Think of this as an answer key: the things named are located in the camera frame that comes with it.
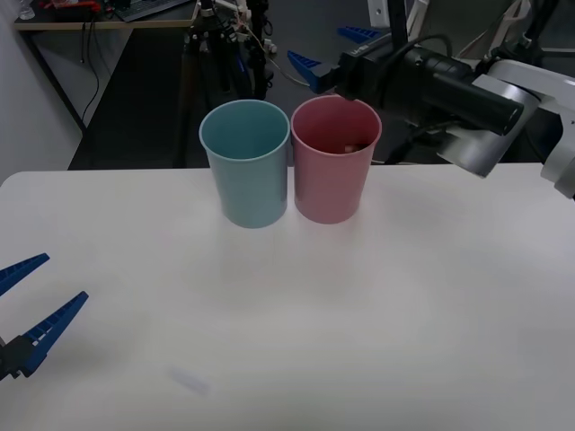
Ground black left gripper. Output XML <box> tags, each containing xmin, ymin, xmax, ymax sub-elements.
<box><xmin>0</xmin><ymin>252</ymin><xmax>90</xmax><ymax>383</ymax></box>

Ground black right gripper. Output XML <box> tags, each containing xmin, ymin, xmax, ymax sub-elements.
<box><xmin>287</xmin><ymin>26</ymin><xmax>399</xmax><ymax>105</ymax></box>

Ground black tripod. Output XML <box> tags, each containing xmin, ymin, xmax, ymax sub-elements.
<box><xmin>182</xmin><ymin>0</ymin><xmax>275</xmax><ymax>102</ymax></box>

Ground pink plastic bin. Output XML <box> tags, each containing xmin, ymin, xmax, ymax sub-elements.
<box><xmin>290</xmin><ymin>94</ymin><xmax>383</xmax><ymax>224</ymax></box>

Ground pale blue plastic bin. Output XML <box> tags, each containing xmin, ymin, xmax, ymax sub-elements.
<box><xmin>199</xmin><ymin>99</ymin><xmax>290</xmax><ymax>230</ymax></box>

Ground black keyboard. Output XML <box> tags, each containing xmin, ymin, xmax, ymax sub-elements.
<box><xmin>114</xmin><ymin>0</ymin><xmax>192</xmax><ymax>23</ymax></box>

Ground red tool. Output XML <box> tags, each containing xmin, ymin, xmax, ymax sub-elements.
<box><xmin>38</xmin><ymin>0</ymin><xmax>101</xmax><ymax>13</ymax></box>

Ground black desk with wooden edge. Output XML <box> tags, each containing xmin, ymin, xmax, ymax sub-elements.
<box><xmin>13</xmin><ymin>0</ymin><xmax>201</xmax><ymax>136</ymax></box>

